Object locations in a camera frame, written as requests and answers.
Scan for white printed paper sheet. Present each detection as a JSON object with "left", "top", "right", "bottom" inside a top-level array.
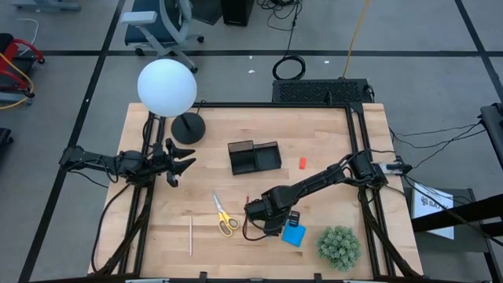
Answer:
[{"left": 411, "top": 182, "right": 455, "bottom": 241}]

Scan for green potted artificial plant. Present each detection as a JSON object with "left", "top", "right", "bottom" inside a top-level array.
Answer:
[{"left": 316, "top": 226, "right": 362, "bottom": 271}]

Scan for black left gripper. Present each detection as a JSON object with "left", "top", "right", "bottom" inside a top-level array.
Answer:
[{"left": 151, "top": 137, "right": 197, "bottom": 189}]

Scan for blue sticky note pad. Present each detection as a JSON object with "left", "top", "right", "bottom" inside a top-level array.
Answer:
[{"left": 281, "top": 222, "right": 307, "bottom": 248}]

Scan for blue grey office chair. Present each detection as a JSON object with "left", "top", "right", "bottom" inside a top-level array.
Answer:
[{"left": 119, "top": 0, "right": 205, "bottom": 74}]

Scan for black mesh computer case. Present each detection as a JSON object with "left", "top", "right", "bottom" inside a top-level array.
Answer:
[{"left": 272, "top": 78, "right": 373, "bottom": 105}]

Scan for white globe table lamp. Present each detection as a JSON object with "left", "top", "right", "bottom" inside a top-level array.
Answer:
[{"left": 137, "top": 58, "right": 207, "bottom": 145}]

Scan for black aluminium table frame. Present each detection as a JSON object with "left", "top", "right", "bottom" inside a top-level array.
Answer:
[{"left": 88, "top": 101, "right": 424, "bottom": 278}]

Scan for red black cart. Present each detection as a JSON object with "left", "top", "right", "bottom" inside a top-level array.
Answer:
[{"left": 0, "top": 33, "right": 46, "bottom": 108}]

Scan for yellow hanging cable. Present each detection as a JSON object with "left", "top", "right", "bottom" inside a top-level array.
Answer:
[{"left": 342, "top": 0, "right": 370, "bottom": 79}]

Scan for black coiled cable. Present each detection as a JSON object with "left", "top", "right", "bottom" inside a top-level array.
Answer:
[{"left": 272, "top": 54, "right": 307, "bottom": 81}]

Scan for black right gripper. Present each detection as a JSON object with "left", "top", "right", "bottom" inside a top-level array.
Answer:
[{"left": 244, "top": 197, "right": 302, "bottom": 237}]

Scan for yellow handled scissors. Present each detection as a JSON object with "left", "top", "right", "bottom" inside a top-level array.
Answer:
[{"left": 212, "top": 192, "right": 240, "bottom": 238}]

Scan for black computer tower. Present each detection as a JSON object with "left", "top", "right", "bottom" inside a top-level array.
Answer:
[{"left": 221, "top": 0, "right": 255, "bottom": 28}]

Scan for black mesh desk organizer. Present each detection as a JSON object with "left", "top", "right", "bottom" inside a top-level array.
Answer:
[{"left": 227, "top": 140, "right": 283, "bottom": 176}]

